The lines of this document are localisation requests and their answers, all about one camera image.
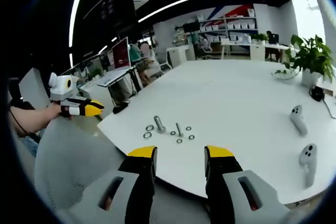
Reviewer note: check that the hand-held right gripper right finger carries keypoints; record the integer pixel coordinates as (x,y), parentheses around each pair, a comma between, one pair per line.
(223,166)

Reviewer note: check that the grey mesh office chair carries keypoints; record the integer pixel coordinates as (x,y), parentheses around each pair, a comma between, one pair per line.
(71,161)

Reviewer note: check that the black computer mouse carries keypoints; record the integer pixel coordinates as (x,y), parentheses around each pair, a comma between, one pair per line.
(119,108)

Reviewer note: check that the white standing desk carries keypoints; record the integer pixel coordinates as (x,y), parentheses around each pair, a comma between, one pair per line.
(113,78)

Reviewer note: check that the white low cabinet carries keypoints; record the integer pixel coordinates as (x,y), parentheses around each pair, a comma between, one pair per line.
(179,53)

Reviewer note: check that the black box device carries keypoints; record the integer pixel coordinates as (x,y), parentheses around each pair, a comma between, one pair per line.
(317,94)

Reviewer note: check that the large potted green plant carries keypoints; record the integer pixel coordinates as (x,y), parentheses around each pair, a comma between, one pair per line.
(312,56)

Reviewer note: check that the white storage shelving unit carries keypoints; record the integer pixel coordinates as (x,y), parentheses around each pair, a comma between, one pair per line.
(228,26)

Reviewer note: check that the long white desk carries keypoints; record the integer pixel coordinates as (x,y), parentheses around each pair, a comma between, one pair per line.
(262,48)

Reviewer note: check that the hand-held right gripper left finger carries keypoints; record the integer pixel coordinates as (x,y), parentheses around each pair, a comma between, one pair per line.
(136,166)

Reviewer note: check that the small potted green plant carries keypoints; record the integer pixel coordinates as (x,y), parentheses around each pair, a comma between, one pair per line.
(258,37)

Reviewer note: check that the red screen monitor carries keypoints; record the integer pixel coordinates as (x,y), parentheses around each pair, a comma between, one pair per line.
(121,53)

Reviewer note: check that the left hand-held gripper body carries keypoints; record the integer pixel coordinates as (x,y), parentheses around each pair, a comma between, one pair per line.
(59,87)

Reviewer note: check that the light grey panel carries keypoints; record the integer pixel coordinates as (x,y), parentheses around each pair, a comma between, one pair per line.
(30,87)

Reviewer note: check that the person's left hand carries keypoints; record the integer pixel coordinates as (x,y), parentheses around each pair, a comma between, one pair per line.
(55,110)

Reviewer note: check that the white handheld controller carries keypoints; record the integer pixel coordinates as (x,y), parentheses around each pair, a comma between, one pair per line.
(308,163)
(298,119)

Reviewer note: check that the large steel threaded stud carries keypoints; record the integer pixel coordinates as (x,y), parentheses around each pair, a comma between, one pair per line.
(158,124)

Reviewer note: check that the white office chair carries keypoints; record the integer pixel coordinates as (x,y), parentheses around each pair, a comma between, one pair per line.
(164,62)

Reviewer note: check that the person's jeans leg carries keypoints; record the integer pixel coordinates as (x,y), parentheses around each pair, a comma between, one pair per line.
(29,144)

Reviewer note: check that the small steel threaded stud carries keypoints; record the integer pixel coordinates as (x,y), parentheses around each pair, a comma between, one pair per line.
(178,129)

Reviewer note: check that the large steel washer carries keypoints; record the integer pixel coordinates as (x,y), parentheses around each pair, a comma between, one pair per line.
(144,135)
(147,128)

